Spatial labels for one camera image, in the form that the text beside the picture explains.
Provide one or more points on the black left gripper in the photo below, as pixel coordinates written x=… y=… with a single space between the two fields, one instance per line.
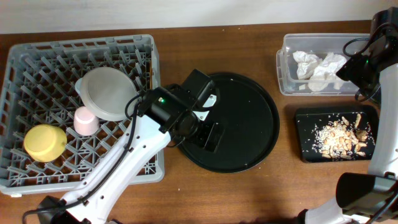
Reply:
x=208 y=137

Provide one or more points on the wooden chopstick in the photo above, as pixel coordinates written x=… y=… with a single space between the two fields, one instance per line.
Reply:
x=152 y=75

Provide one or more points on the white round plate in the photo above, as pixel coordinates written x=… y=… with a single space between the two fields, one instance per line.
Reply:
x=106 y=92

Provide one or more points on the small white napkin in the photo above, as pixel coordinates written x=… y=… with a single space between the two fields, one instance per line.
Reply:
x=307 y=63

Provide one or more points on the pink cup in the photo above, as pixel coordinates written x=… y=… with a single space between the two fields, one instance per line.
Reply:
x=85 y=122

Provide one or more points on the large white napkin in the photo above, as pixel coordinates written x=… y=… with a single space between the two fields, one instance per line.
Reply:
x=326 y=71

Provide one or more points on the yellow bowl with food scraps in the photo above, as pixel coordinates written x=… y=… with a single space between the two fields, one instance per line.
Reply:
x=45 y=143

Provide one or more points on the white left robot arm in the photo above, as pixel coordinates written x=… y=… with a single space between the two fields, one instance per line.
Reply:
x=159 y=116

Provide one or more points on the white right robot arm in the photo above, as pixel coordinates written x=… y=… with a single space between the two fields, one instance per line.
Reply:
x=370 y=197

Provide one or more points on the grey dishwasher rack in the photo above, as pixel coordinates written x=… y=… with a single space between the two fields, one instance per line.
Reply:
x=38 y=87

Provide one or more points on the round black tray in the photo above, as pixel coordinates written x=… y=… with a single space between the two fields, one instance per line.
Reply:
x=250 y=122

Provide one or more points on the clear plastic bin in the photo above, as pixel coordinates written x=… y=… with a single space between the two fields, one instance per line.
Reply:
x=320 y=45

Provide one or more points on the pile of food scraps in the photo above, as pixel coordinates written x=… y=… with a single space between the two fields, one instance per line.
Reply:
x=344 y=138

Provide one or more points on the black rectangular tray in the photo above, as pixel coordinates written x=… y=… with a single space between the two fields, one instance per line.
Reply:
x=307 y=118

